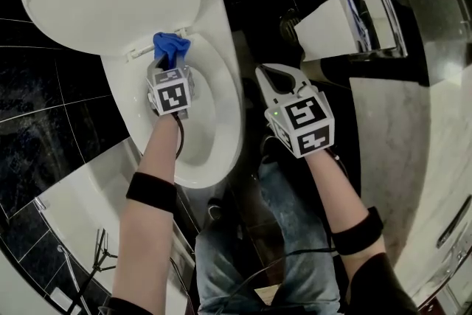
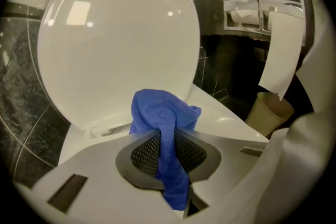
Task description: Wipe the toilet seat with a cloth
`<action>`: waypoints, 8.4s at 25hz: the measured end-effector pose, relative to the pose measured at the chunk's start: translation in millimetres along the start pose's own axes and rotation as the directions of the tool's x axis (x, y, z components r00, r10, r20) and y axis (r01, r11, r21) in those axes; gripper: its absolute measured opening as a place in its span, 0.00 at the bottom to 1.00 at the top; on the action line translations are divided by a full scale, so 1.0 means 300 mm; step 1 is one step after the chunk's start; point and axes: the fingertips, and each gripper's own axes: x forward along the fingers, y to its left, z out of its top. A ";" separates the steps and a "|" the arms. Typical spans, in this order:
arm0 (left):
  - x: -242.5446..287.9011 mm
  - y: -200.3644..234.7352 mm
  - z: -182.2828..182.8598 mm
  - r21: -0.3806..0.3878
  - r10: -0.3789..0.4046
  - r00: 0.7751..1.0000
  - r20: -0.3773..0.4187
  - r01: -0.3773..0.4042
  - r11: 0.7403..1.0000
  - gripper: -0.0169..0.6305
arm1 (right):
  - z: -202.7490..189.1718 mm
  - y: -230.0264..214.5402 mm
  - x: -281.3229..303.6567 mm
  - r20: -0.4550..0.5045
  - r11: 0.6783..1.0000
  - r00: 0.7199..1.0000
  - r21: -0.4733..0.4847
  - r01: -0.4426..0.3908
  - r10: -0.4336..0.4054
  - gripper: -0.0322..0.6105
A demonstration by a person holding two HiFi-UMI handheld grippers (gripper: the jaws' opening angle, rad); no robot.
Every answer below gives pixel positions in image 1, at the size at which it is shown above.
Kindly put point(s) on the person's right forearm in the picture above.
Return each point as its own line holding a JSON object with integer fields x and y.
{"x": 335, "y": 192}

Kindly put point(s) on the blue cloth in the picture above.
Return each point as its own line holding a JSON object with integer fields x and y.
{"x": 169, "y": 44}

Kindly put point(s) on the person's left forearm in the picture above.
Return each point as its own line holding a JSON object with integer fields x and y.
{"x": 147, "y": 232}

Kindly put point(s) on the white bathtub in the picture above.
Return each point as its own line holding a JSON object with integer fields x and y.
{"x": 85, "y": 188}

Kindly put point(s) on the cream waste bin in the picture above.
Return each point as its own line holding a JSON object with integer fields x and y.
{"x": 315, "y": 69}

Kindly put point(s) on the chrome grab bar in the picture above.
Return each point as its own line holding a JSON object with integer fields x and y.
{"x": 73, "y": 276}

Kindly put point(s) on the black armband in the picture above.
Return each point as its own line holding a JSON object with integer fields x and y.
{"x": 357, "y": 232}
{"x": 151, "y": 192}

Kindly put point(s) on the white toilet bowl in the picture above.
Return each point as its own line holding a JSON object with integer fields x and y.
{"x": 217, "y": 3}

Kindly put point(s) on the person's shoe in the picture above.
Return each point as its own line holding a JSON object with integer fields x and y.
{"x": 215, "y": 208}
{"x": 268, "y": 149}

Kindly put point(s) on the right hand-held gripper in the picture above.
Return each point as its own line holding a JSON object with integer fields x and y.
{"x": 306, "y": 121}

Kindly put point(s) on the black light stand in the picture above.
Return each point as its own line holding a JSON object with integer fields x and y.
{"x": 99, "y": 262}

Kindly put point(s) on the person's dark jacket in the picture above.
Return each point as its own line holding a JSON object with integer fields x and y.
{"x": 380, "y": 287}

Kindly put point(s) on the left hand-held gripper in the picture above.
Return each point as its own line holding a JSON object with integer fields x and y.
{"x": 171, "y": 94}

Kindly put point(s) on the black left armband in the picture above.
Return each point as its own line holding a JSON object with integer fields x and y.
{"x": 151, "y": 192}

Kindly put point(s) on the person's right shoe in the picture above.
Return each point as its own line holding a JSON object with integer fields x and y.
{"x": 268, "y": 149}

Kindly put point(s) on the round metal floor drain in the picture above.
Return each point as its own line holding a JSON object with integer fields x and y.
{"x": 290, "y": 26}

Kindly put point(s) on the white paper sheet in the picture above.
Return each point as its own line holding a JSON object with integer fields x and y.
{"x": 324, "y": 37}

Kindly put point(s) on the person's left shoe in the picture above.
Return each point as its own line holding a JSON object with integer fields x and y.
{"x": 215, "y": 208}

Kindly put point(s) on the white wall soap holder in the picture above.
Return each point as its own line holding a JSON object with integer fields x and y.
{"x": 60, "y": 298}

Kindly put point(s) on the black right armband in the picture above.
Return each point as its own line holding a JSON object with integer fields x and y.
{"x": 357, "y": 232}

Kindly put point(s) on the black smartphone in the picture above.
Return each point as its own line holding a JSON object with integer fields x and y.
{"x": 455, "y": 221}

